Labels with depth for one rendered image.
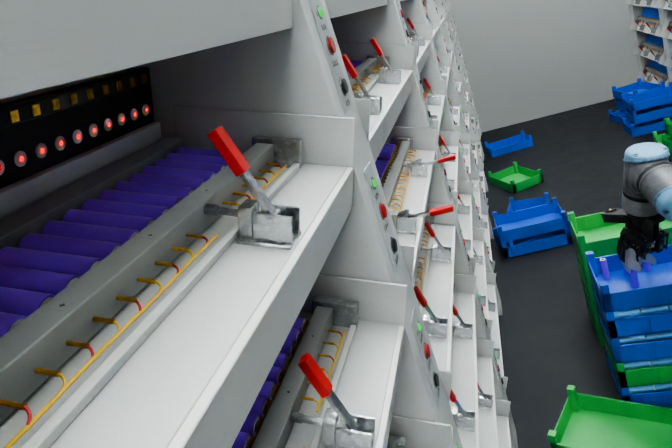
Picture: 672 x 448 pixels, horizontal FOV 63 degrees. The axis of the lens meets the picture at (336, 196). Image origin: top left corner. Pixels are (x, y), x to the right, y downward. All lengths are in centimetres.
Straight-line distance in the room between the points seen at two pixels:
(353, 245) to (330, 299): 7
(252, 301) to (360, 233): 27
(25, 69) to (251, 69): 35
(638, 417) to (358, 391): 132
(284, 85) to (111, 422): 37
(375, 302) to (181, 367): 36
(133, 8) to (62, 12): 5
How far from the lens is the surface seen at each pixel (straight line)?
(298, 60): 55
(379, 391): 54
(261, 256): 38
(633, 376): 174
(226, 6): 40
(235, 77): 57
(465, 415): 103
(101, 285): 31
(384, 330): 61
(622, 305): 162
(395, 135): 126
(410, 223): 84
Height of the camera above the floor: 120
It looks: 16 degrees down
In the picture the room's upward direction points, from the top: 19 degrees counter-clockwise
